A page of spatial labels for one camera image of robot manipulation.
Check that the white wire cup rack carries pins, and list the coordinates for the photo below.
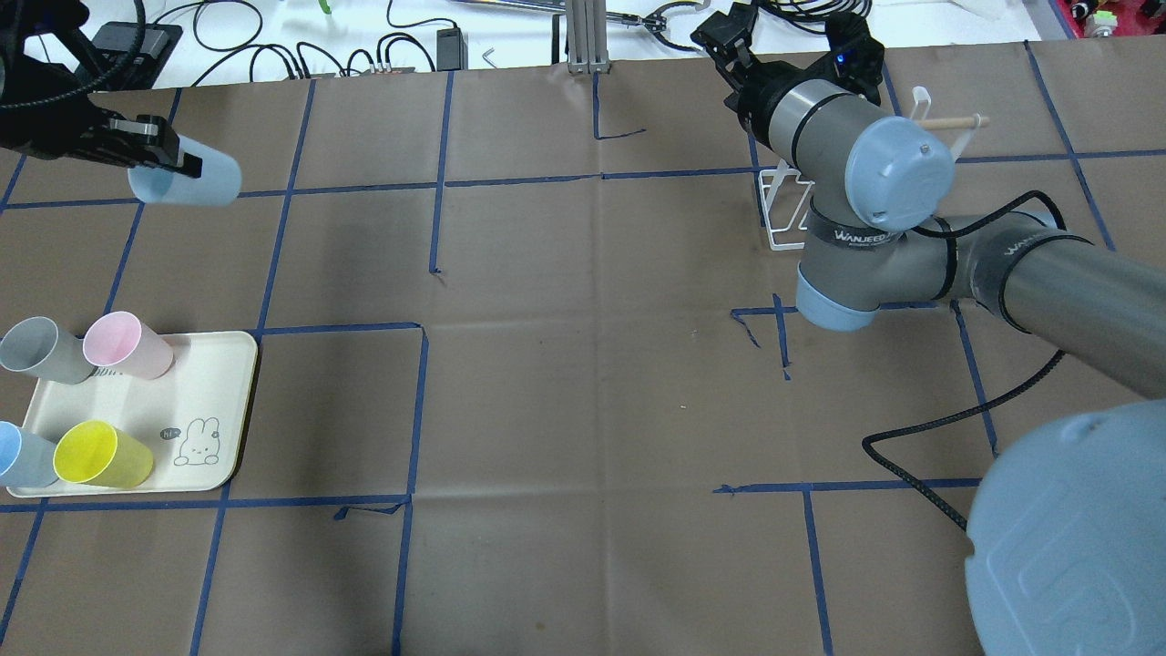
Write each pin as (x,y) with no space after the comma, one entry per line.
(876,174)

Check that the pink cup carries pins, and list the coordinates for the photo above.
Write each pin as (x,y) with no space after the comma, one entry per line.
(120,341)

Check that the yellow cup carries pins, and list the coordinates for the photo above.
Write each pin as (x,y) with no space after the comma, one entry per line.
(98,454)

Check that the cream bunny tray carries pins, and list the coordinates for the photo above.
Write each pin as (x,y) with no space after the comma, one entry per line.
(192,418)

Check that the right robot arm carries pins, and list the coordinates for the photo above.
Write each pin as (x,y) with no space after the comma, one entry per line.
(1067,526)

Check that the metal reacher grabber tool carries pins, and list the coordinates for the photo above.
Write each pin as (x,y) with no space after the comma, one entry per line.
(654,22)

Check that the light blue cup front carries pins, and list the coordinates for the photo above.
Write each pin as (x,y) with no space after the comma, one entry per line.
(27,460)

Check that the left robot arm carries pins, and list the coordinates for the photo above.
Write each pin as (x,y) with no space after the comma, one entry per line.
(47,111)

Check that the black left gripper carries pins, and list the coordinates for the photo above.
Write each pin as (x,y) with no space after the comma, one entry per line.
(56,133)

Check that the light blue cup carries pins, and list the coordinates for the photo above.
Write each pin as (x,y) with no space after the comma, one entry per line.
(27,460)
(219,182)

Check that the black power adapter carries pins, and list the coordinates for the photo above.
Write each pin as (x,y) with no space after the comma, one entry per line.
(451,49)

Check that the grey cup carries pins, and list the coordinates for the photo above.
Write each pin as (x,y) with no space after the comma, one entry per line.
(41,348)

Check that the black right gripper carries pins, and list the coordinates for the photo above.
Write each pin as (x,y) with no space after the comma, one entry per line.
(749,88)

